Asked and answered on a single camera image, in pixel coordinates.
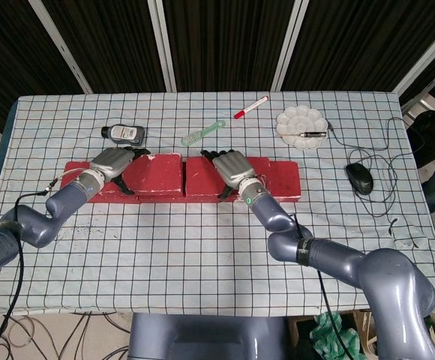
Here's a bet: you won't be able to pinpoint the blue-grey robot torso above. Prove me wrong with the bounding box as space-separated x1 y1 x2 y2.
127 313 292 360

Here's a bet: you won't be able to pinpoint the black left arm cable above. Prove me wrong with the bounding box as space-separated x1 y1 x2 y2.
0 168 93 360

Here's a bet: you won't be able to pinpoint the white metal frame post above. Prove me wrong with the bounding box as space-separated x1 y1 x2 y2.
28 0 93 95
148 0 177 93
392 22 435 99
271 0 311 92

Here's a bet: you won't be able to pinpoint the black computer mouse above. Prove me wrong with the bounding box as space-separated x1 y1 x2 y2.
344 162 375 195

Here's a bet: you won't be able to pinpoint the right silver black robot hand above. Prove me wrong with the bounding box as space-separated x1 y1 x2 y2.
200 148 257 203

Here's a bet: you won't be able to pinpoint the tangled black floor cables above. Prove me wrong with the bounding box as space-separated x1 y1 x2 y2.
0 310 132 360

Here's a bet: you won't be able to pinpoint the red brick with white sticker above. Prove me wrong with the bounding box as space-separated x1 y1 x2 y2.
217 160 302 204

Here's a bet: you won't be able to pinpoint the white flower paint palette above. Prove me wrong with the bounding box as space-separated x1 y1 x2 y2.
276 105 330 150

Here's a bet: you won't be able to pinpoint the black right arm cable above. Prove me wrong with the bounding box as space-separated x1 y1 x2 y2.
291 212 354 360

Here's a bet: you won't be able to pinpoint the light wooden crate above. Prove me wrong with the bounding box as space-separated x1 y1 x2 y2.
287 310 372 360

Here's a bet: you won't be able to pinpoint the black bag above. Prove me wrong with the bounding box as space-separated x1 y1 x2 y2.
406 110 435 170

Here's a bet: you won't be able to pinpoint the green cloth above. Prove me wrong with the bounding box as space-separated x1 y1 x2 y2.
309 310 359 360

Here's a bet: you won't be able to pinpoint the white checked tablecloth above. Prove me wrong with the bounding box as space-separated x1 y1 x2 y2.
0 91 435 314

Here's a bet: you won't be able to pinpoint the red capped white marker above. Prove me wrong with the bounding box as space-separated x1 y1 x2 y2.
233 95 270 120

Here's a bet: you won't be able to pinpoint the dark ink bottle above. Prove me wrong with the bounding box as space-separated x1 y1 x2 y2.
100 124 146 146

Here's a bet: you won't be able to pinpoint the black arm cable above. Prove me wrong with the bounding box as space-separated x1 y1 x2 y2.
0 168 93 360
291 212 354 360

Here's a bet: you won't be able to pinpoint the green plastic brush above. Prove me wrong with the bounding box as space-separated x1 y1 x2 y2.
180 119 227 146

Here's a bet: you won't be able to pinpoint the thin black mouse cable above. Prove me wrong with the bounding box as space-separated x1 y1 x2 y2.
327 117 427 249

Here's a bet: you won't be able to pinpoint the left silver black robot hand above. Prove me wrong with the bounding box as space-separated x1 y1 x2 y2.
89 145 152 196

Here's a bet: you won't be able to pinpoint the red foam brick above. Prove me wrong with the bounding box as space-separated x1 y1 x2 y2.
138 190 222 204
121 152 184 196
60 160 143 204

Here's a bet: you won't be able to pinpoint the red brick with chipped paint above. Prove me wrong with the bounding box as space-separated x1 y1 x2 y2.
184 155 272 197

